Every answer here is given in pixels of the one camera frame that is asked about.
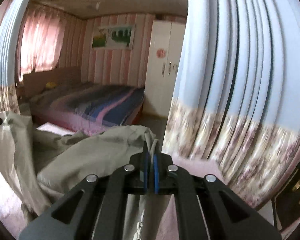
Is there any yellow toy on bed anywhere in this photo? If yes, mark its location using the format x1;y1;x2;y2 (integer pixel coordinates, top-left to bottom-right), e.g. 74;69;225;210
45;82;57;90

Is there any framed wedding picture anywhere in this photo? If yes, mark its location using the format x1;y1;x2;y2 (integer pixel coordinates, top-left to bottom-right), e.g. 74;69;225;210
91;24;135;50

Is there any pink floral bed sheet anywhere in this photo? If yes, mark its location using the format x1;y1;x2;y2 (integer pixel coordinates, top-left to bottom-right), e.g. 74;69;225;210
0;124;84;237

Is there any pink window curtain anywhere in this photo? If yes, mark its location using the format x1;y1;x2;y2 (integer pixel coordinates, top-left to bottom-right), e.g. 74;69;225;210
17;4;66;82

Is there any blue floral curtain left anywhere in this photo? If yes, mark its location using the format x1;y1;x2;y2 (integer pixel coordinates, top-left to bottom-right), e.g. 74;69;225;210
0;0;29;114

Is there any ceiling fan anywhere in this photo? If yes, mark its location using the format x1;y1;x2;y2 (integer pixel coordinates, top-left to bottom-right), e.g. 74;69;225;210
87;2;101;10

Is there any blue floral curtain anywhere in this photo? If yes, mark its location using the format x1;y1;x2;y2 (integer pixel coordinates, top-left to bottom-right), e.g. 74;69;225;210
0;0;29;114
162;0;300;207

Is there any dark framed cabinet right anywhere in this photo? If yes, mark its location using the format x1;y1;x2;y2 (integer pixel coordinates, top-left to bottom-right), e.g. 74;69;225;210
273;163;300;231

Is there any far bed striped blanket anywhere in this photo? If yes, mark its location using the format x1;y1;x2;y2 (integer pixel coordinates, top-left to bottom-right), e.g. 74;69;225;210
30;82;145;135

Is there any white wardrobe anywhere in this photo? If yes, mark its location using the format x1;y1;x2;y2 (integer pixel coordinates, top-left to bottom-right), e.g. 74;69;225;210
143;21;185;118

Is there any brown bed headboard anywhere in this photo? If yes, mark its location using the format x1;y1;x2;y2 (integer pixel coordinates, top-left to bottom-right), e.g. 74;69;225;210
23;67;81;98

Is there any blue floral curtain right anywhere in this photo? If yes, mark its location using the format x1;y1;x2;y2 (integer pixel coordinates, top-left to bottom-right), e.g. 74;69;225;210
162;0;300;207

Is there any grey and white jacket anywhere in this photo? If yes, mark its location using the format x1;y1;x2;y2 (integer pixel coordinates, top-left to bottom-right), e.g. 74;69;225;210
0;111;161;240

